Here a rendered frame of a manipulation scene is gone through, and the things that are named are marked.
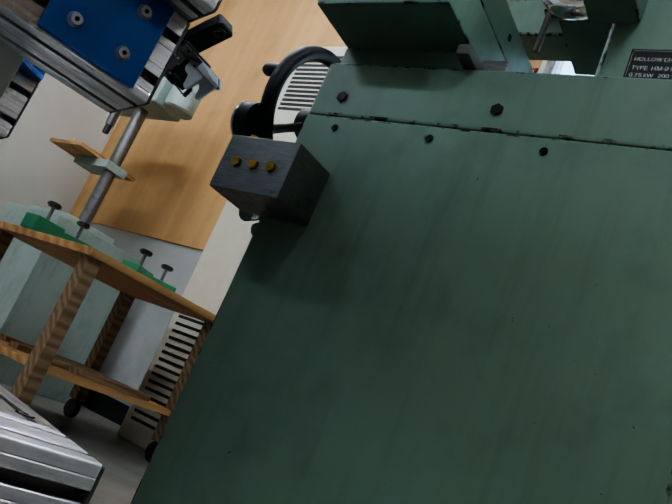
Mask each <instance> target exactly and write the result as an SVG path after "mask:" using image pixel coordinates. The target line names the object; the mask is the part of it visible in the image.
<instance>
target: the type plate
mask: <svg viewBox="0 0 672 504"><path fill-rule="evenodd" d="M623 77H631V78H651V79H671V80H672V50H655V49H632V51H631V54H630V57H629V60H628V63H627V66H626V69H625V72H624V75H623Z"/></svg>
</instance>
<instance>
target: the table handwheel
mask: <svg viewBox="0 0 672 504"><path fill-rule="evenodd" d="M312 61H314V62H319V63H322V64H324V65H325V66H326V67H328V69H329V67H330V65H331V64H332V63H341V59H340V58H339V57H338V56H337V55H336V54H334V53H333V52H332V51H330V50H328V49H326V48H323V47H320V46H304V47H301V48H298V49H296V50H294V51H292V52H291V53H289V54H288V55H287V56H286V57H285V58H284V59H282V61H281V62H280V63H279V64H278V65H277V67H276V68H275V69H274V71H273V72H272V74H271V76H270V78H269V80H268V82H267V84H266V86H265V89H264V92H263V95H262V98H261V102H260V103H264V104H266V105H267V106H268V107H269V108H270V110H271V112H272V115H273V120H274V115H275V110H276V105H277V102H278V98H279V96H280V93H281V91H282V88H283V86H284V84H285V83H286V81H287V79H288V78H289V76H290V75H291V74H292V73H293V72H294V71H295V70H296V69H297V68H298V67H299V66H301V65H302V64H304V63H307V62H312ZM308 114H310V109H302V110H300V111H299V112H298V114H297V115H296V117H295V119H294V123H288V124H274V127H273V132H272V135H271V137H270V139H272V140H273V134H278V133H287V132H294V133H295V136H296V137H298V135H299V132H300V130H301V128H302V126H303V124H304V121H305V119H306V117H307V115H308Z"/></svg>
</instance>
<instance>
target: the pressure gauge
mask: <svg viewBox="0 0 672 504"><path fill-rule="evenodd" d="M273 127H274V120H273V115H272V112H271V110H270V108H269V107H268V106H267V105H266V104H264V103H257V102H250V101H243V102H241V103H239V104H238V105H237V106H236V107H235V109H234V110H233V112H232V115H231V120H230V128H231V133H232V135H242V136H249V137H257V138H264V139H270V137H271V135H272V132H273Z"/></svg>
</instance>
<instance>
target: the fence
mask: <svg viewBox="0 0 672 504"><path fill-rule="evenodd" d="M480 1H481V4H482V6H483V9H484V11H485V13H486V16H487V18H488V20H489V23H490V25H491V27H492V30H493V32H494V35H495V37H496V39H497V42H498V44H499V46H500V49H501V51H502V53H503V56H504V58H505V61H508V62H509V63H510V65H511V68H512V70H513V72H529V73H534V72H533V70H532V67H531V65H530V62H529V59H528V57H527V54H526V51H525V49H524V46H523V44H522V41H521V38H520V36H519V33H518V30H517V28H516V25H515V22H514V20H513V17H512V15H511V12H510V9H509V7H508V4H507V1H506V0H480Z"/></svg>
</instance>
